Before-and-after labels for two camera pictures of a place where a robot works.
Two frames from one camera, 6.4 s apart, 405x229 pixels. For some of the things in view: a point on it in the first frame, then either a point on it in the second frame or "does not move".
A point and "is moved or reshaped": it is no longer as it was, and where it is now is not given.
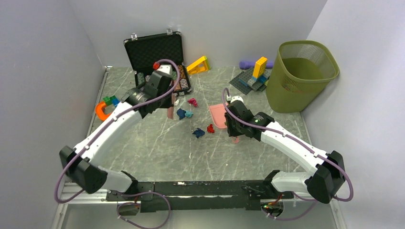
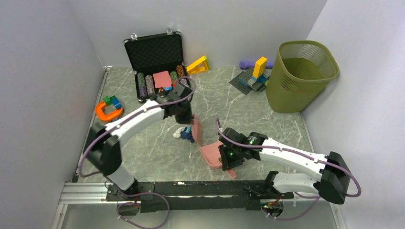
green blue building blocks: [113, 99] does not move
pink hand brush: [170, 110] is moved or reshaped
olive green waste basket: [300, 75] does not move
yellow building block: [260, 68] does not move
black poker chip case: [144, 51] does not move
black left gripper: [168, 104] -> [188, 119]
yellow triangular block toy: [200, 65] does not move
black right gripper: [232, 132] -> [227, 163]
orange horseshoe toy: [99, 111] does not move
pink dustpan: [218, 111] -> [211, 154]
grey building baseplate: [245, 83] does not move
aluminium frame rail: [70, 189] does not move
